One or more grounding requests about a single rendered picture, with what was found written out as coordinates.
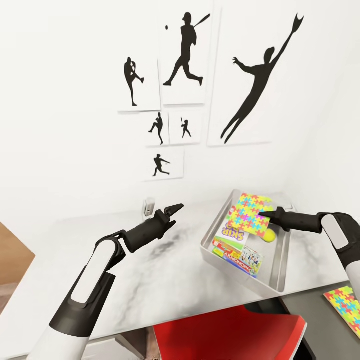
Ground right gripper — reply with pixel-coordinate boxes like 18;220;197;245
259;206;305;232

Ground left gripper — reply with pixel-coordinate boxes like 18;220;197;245
137;203;184;245

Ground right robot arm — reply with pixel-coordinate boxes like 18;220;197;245
259;203;360;305

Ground board game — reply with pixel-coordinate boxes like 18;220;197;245
212;205;250;259
212;245;265;278

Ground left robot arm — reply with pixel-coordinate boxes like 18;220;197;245
25;197;184;360

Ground jigsaw puzzle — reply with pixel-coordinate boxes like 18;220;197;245
227;193;274;238
324;286;360;338

